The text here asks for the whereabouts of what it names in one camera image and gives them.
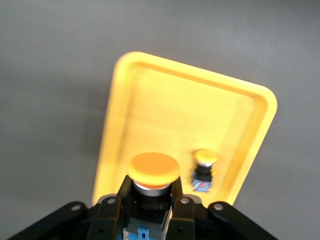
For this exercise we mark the yellow push button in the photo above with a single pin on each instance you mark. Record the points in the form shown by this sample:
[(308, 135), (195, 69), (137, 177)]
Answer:
[(205, 156), (153, 167)]

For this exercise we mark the dark grey table mat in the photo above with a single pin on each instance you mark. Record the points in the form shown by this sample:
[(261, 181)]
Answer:
[(50, 75)]

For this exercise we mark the yellow plastic tray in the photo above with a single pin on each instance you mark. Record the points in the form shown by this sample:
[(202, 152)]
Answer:
[(175, 112)]

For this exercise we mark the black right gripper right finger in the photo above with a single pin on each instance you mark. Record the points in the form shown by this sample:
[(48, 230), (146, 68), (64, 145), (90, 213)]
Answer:
[(185, 217)]

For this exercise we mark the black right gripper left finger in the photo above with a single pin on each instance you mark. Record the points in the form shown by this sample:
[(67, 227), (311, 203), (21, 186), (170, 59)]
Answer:
[(107, 215)]

